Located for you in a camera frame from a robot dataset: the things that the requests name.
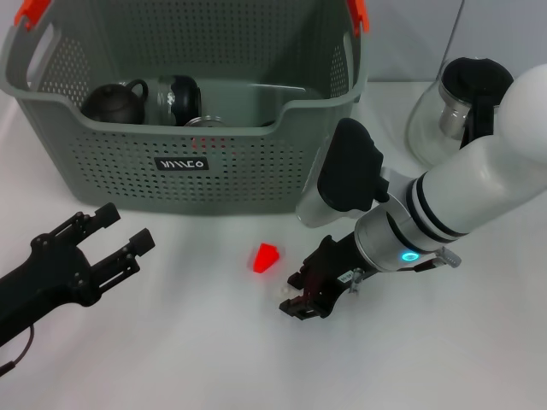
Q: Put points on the orange-red slope brick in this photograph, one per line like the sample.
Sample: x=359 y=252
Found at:
x=265 y=258

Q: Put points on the dark clay teapot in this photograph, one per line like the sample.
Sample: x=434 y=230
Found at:
x=113 y=107

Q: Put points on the grey perforated storage bin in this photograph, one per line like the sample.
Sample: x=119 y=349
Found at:
x=213 y=183

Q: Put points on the clear translucent toy brick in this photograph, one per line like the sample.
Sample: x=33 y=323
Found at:
x=283 y=292

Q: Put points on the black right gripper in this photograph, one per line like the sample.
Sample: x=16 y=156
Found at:
x=335 y=269

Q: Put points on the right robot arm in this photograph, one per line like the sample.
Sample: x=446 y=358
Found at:
x=448 y=192

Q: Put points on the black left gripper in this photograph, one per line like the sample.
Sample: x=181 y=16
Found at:
x=47 y=286

